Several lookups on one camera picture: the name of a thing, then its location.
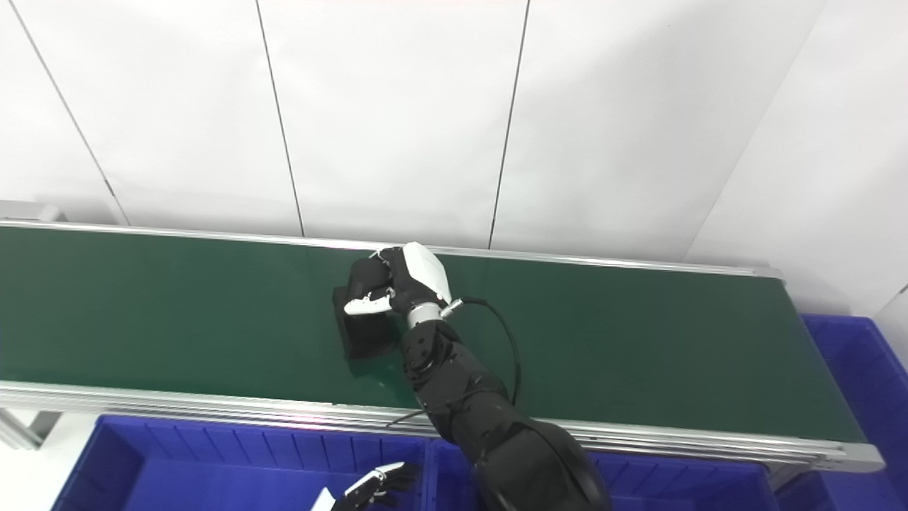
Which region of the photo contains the blue plastic bin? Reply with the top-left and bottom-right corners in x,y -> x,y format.
426,436 -> 782,511
776,314 -> 908,511
51,414 -> 434,511

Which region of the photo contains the green conveyor belt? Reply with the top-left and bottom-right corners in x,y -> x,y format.
0,227 -> 867,443
0,219 -> 886,475

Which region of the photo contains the grey conveyor motor housing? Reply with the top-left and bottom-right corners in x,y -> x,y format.
0,201 -> 67,224

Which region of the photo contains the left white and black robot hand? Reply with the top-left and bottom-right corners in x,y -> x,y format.
312,461 -> 421,511

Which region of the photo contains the black block with cylinder part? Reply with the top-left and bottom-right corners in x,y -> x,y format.
332,257 -> 402,360

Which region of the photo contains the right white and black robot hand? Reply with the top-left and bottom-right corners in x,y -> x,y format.
343,242 -> 453,317

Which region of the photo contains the aluminium conveyor support leg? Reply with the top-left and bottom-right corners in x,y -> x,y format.
0,408 -> 62,451

